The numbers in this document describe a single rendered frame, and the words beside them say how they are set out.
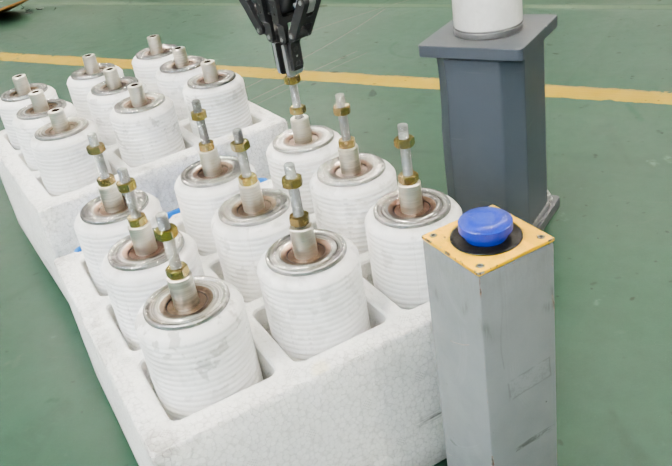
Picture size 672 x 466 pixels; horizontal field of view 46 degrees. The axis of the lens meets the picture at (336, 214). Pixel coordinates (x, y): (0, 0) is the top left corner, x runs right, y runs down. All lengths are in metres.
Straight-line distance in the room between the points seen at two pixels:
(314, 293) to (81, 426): 0.42
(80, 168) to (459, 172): 0.54
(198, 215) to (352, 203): 0.18
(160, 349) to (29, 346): 0.54
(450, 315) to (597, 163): 0.82
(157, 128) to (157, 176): 0.07
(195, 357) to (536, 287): 0.28
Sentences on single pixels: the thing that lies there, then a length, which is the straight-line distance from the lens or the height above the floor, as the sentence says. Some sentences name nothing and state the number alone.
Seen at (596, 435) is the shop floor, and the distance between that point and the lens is 0.89.
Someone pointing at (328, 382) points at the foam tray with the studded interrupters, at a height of 0.17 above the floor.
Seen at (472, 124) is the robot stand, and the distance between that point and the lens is 1.10.
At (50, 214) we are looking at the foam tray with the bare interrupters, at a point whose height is 0.17.
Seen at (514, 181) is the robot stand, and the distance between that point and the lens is 1.13.
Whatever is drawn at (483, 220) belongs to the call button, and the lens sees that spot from 0.59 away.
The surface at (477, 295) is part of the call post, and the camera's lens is 0.57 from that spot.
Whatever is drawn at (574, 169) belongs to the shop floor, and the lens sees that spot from 1.38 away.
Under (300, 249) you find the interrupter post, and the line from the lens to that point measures 0.71.
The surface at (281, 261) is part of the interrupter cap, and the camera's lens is 0.72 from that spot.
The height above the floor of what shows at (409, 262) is 0.22.
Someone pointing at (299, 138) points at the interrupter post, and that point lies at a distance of 0.95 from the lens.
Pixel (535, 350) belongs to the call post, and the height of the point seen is 0.22.
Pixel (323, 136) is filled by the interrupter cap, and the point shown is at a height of 0.25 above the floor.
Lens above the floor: 0.63
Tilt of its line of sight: 29 degrees down
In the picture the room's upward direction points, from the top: 10 degrees counter-clockwise
